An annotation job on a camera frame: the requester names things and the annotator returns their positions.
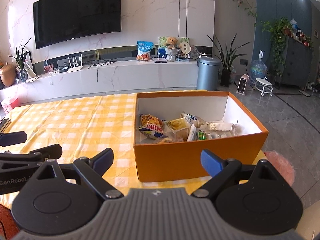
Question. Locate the black wall television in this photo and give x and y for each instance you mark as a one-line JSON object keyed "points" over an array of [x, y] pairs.
{"points": [[77, 15]]}

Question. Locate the white papers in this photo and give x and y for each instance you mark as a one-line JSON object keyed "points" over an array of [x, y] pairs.
{"points": [[32, 79]]}

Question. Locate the blue snack bag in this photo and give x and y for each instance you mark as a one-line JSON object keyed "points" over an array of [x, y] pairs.
{"points": [[144, 51]]}

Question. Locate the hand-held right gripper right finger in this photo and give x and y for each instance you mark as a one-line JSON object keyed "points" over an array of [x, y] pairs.
{"points": [[211, 163]]}

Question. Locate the white router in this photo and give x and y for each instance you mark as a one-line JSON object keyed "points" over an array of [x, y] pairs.
{"points": [[75, 67]]}

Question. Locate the flat silver device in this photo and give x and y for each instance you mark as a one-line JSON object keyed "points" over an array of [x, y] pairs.
{"points": [[160, 60]]}

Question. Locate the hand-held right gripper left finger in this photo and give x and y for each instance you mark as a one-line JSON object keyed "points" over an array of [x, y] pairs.
{"points": [[103, 159]]}

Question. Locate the dark grey cabinet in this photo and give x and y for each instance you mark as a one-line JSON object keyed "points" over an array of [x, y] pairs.
{"points": [[296, 62]]}

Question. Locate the yellow brown snack bag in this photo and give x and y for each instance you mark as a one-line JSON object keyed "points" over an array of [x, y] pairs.
{"points": [[151, 126]]}

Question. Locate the white packet with black print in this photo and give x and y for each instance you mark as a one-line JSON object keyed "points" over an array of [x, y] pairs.
{"points": [[193, 118]]}

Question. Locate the white round stool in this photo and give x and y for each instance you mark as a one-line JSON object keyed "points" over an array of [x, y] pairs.
{"points": [[263, 83]]}

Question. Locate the round paper fan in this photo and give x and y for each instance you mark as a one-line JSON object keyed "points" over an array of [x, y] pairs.
{"points": [[186, 48]]}

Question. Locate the black picture frame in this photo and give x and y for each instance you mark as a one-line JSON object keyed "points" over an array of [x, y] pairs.
{"points": [[28, 60]]}

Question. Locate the hanging pothos plant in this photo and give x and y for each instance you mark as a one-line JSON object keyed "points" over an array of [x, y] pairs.
{"points": [[278, 37]]}

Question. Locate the small blue tray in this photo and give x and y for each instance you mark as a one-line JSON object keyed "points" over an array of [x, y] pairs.
{"points": [[183, 58]]}

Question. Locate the grey blue trash can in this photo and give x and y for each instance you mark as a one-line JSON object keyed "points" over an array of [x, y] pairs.
{"points": [[208, 73]]}

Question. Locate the clear packet of yellow cakes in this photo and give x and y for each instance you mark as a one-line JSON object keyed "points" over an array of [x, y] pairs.
{"points": [[180, 128]]}

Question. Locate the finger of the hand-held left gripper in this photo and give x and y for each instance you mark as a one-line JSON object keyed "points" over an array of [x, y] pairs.
{"points": [[45, 151], [13, 138]]}

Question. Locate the small pink photo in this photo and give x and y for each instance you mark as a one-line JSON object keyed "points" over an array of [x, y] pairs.
{"points": [[48, 69]]}

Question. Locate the yellow checkered tablecloth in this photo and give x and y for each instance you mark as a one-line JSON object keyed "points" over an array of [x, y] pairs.
{"points": [[75, 125]]}

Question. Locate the small black box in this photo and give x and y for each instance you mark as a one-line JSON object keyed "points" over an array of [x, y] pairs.
{"points": [[64, 69]]}

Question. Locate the green blue painted picture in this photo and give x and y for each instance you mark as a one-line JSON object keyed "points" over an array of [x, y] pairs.
{"points": [[162, 45]]}

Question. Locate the patterned round plate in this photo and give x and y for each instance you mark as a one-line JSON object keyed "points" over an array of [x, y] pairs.
{"points": [[195, 53]]}

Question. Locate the pink space heater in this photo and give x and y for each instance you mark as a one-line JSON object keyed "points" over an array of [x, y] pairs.
{"points": [[242, 85]]}

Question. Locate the potted long leaf plant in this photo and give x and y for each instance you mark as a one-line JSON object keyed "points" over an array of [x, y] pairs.
{"points": [[226, 62]]}

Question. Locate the brown round vase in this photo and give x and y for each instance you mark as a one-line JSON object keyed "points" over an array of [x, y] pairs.
{"points": [[7, 75]]}

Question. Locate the pink box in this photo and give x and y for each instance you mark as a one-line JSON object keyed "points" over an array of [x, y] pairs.
{"points": [[10, 104]]}

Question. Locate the plant in glass vase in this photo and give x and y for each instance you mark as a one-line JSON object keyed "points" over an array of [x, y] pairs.
{"points": [[22, 65]]}

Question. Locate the blue water jug with pump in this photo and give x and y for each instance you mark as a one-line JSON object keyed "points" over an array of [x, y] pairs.
{"points": [[258, 70]]}

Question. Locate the teddy bear in white basket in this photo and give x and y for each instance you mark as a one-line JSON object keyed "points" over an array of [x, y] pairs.
{"points": [[171, 48]]}

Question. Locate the orange cardboard box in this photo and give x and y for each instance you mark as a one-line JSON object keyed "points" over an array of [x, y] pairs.
{"points": [[175, 161]]}

